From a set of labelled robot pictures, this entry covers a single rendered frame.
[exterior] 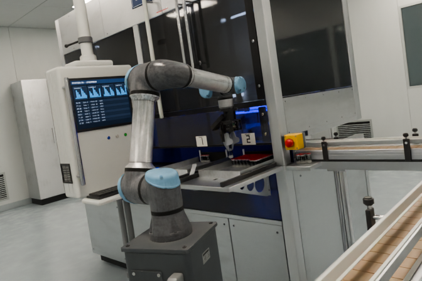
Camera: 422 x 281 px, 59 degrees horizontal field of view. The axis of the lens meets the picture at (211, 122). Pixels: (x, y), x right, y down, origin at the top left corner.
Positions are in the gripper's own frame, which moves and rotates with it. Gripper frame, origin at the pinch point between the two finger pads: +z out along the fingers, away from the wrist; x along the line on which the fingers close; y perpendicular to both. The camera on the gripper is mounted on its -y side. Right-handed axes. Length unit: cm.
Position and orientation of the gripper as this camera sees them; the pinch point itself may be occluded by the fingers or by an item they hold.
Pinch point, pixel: (228, 148)
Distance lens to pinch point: 187.8
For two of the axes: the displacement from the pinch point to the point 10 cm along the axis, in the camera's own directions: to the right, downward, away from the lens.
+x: 6.8, -1.3, 7.3
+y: 7.2, -0.7, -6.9
